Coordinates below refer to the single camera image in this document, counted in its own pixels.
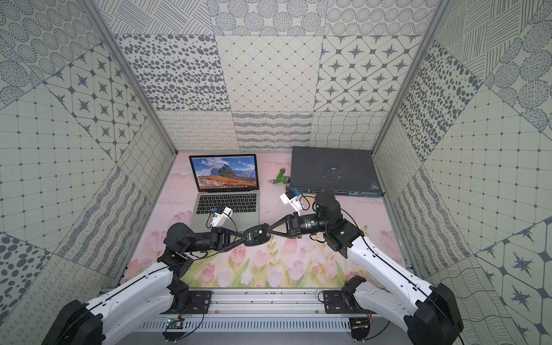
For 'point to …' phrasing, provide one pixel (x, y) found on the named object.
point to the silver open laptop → (230, 180)
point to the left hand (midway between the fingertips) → (242, 233)
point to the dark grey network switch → (340, 171)
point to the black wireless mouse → (256, 234)
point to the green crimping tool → (280, 178)
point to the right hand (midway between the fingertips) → (269, 232)
